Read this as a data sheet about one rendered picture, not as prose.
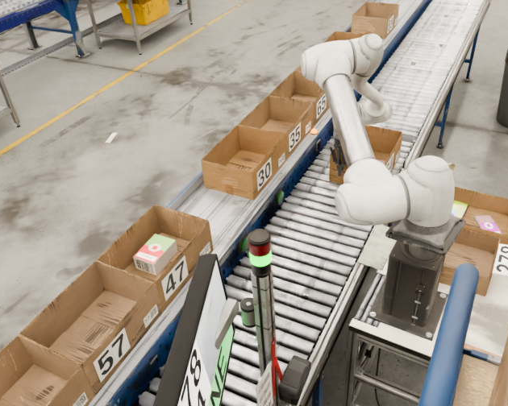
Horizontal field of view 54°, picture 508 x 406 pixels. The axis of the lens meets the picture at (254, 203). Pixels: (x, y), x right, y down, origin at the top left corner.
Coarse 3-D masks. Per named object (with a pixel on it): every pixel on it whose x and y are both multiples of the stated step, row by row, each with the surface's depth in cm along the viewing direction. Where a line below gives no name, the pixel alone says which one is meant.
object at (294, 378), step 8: (296, 360) 152; (304, 360) 151; (288, 368) 149; (296, 368) 149; (304, 368) 149; (288, 376) 147; (296, 376) 147; (304, 376) 148; (280, 384) 147; (288, 384) 146; (296, 384) 145; (304, 384) 149; (280, 392) 148; (288, 392) 145; (296, 392) 145; (296, 400) 151
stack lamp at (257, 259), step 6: (270, 240) 112; (252, 246) 110; (258, 246) 110; (264, 246) 110; (270, 246) 112; (252, 252) 111; (258, 252) 111; (264, 252) 111; (270, 252) 113; (252, 258) 113; (258, 258) 112; (264, 258) 112; (270, 258) 114; (258, 264) 113; (264, 264) 113
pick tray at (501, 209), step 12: (456, 192) 255; (468, 192) 252; (468, 204) 255; (480, 204) 252; (492, 204) 249; (504, 204) 246; (468, 216) 249; (492, 216) 248; (504, 216) 248; (468, 228) 231; (480, 228) 228; (504, 228) 240; (504, 240) 225
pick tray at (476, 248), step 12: (456, 240) 234; (468, 240) 231; (480, 240) 228; (492, 240) 225; (456, 252) 230; (468, 252) 229; (480, 252) 229; (492, 252) 228; (444, 264) 224; (456, 264) 223; (480, 264) 223; (492, 264) 221; (444, 276) 214; (480, 276) 205; (480, 288) 208
